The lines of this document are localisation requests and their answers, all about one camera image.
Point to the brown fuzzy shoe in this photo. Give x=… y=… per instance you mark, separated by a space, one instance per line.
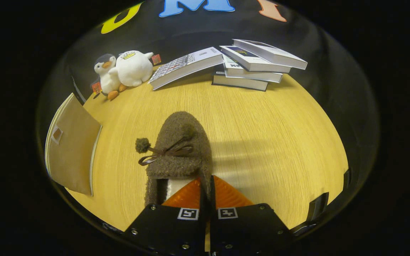
x=176 y=167

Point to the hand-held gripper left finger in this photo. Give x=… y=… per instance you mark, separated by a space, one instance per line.
x=166 y=231

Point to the patterned cover book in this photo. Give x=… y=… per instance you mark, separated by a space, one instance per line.
x=187 y=65

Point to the beige fabric storage box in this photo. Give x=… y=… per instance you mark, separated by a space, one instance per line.
x=73 y=153

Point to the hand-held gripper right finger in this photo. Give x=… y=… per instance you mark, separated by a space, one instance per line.
x=251 y=227

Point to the white duck plush toy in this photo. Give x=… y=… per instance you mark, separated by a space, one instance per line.
x=133 y=69

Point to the penguin plush toy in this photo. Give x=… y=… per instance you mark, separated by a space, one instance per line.
x=109 y=81

